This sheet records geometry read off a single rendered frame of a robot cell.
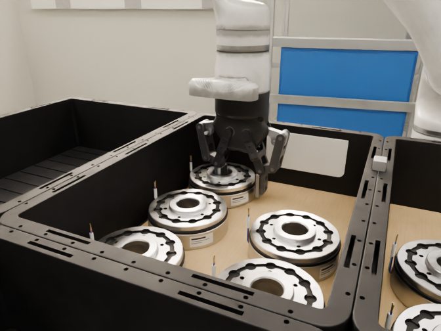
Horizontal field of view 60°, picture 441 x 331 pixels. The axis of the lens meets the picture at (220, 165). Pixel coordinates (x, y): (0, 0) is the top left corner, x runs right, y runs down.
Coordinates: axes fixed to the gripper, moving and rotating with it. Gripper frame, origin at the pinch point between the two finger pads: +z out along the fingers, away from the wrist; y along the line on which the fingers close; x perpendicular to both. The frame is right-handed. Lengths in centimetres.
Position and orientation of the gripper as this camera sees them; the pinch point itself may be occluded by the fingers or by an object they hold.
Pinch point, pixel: (240, 182)
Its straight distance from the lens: 57.5
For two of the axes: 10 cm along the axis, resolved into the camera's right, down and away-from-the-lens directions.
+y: -9.0, -1.6, 4.1
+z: 0.1, 9.2, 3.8
